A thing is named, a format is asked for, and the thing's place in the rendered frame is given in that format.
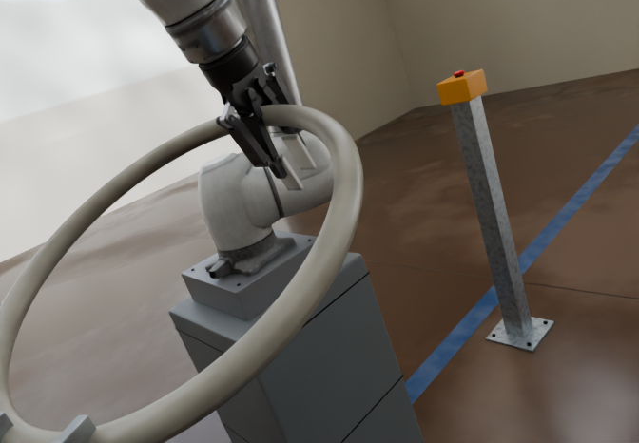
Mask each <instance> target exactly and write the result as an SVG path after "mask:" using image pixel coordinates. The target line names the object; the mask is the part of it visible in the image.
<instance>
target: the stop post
mask: <svg viewBox="0 0 639 443"><path fill-rule="evenodd" d="M436 86H437V90H438V94H439V98H440V102H441V104H442V105H443V106H446V105H450V107H451V111H452V114H453V118H454V122H455V129H456V134H457V138H458V141H459V145H460V149H461V153H462V157H463V161H464V164H465V168H466V172H467V176H468V180H469V184H470V187H471V191H472V195H473V199H474V206H475V210H476V214H477V217H478V221H479V225H480V230H481V234H482V238H483V241H484V245H485V249H486V253H487V257H488V261H489V264H490V268H491V272H492V276H493V280H494V287H495V291H496V294H497V298H498V302H499V306H500V310H501V314H502V317H503V319H501V321H500V322H499V323H498V324H497V325H496V326H495V328H494V329H493V330H492V331H491V332H490V334H489V335H488V336H487V337H486V340H489V341H492V342H496V343H500V344H503V345H507V346H511V347H514V348H517V349H521V350H525V351H529V352H532V353H533V351H534V350H535V349H536V347H537V346H538V345H539V343H540V342H541V341H542V339H543V338H544V336H545V335H546V334H547V333H548V332H549V331H550V329H551V328H552V326H553V325H554V321H551V320H546V319H542V318H534V317H531V314H530V310H529V305H528V302H527V297H526V293H525V289H524V284H523V280H522V276H521V272H520V268H519V263H518V259H517V255H516V251H515V247H514V242H513V234H512V230H511V227H510V222H509V218H508V213H507V209H506V205H505V201H504V197H503V192H502V188H501V184H500V180H499V176H498V171H497V167H496V162H495V158H494V151H493V147H492V142H491V138H490V134H489V129H488V126H487V121H486V117H485V113H484V108H483V105H482V100H481V96H480V95H481V94H483V93H485V92H486V91H488V89H487V85H486V80H485V76H484V71H483V69H480V70H475V71H471V72H466V73H464V74H462V75H459V76H452V77H450V78H448V79H446V80H444V81H442V82H440V83H439V84H437V85H436Z"/></svg>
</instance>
